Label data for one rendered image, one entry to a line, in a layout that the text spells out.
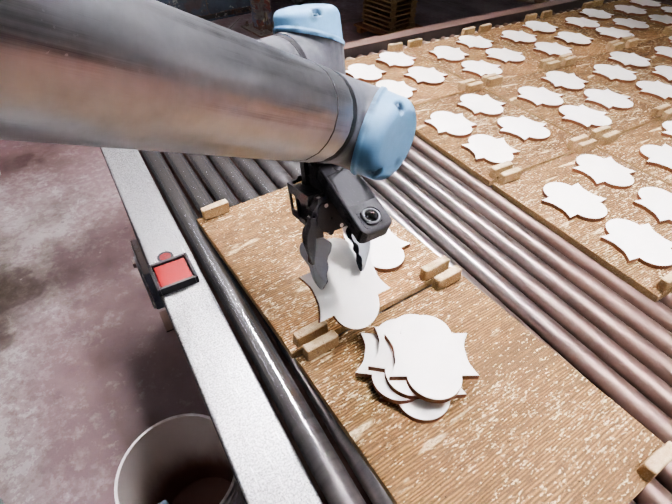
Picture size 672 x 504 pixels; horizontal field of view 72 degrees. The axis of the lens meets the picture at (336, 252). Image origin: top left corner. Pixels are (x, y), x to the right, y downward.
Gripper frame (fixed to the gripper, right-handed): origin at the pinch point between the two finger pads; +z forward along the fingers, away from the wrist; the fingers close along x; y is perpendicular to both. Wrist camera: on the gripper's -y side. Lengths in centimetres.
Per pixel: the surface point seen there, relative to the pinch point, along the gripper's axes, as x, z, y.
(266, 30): -183, 25, 428
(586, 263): -50, 16, -8
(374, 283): -5.1, 3.7, -0.5
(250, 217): 0.3, 5.9, 37.0
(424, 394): -1.2, 11.2, -16.6
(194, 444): 28, 77, 49
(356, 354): 1.0, 13.3, -3.1
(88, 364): 52, 87, 117
